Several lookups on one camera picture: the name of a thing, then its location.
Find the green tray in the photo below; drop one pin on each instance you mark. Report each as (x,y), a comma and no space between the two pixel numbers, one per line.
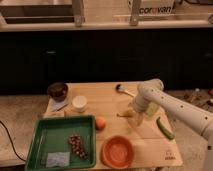
(51,136)

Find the white caravan box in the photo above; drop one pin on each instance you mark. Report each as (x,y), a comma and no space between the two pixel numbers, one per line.
(156,7)

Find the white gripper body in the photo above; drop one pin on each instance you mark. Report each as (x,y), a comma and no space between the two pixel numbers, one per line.
(140,104)

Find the green pepper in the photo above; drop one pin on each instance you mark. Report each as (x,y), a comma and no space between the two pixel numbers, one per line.
(164,130)

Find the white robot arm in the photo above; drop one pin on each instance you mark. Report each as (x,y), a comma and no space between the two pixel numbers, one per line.
(199,120)

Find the blue sponge cloth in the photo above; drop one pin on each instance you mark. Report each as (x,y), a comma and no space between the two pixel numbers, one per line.
(58,159)

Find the dark brown bowl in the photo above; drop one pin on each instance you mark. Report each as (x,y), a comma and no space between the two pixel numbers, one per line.
(57,91)

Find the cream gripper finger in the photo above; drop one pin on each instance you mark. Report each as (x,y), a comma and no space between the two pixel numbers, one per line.
(139,118)

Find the white cup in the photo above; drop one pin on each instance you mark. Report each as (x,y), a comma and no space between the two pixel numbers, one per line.
(79,103)

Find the knife with white blade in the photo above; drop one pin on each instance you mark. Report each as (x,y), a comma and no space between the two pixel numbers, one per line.
(56,106)

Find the orange fruit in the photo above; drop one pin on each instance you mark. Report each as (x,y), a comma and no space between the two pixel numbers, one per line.
(100,123)

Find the red bowl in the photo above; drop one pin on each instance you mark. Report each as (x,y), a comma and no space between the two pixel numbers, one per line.
(117,152)

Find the light green cup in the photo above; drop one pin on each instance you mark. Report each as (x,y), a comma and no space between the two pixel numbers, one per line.
(152,109)

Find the black-headed brush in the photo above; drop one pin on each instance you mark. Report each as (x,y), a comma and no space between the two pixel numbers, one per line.
(121,89)

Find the grape bunch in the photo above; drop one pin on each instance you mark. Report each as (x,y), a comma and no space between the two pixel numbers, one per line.
(77,146)

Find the wooden block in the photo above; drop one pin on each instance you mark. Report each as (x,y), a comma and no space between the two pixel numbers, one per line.
(53,114)

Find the yellow banana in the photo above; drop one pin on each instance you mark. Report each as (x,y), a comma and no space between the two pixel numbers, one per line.
(126,113)

